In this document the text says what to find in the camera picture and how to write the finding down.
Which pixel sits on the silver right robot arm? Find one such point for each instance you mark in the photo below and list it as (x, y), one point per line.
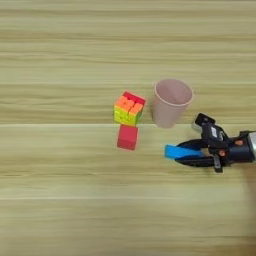
(253, 144)

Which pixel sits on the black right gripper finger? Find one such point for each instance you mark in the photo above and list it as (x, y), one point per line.
(196, 143)
(200, 162)

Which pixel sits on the pink plastic cup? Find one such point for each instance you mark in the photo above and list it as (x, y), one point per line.
(166, 111)

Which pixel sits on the black box with white label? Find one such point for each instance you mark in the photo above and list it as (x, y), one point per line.
(215, 135)

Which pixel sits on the multicolour puzzle cube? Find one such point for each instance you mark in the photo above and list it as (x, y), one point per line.
(128, 110)

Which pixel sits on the red block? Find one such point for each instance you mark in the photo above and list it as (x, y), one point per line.
(127, 137)

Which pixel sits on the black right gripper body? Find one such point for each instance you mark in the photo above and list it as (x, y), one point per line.
(236, 150)

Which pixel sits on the blue rectangular block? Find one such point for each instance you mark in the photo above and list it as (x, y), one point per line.
(180, 152)

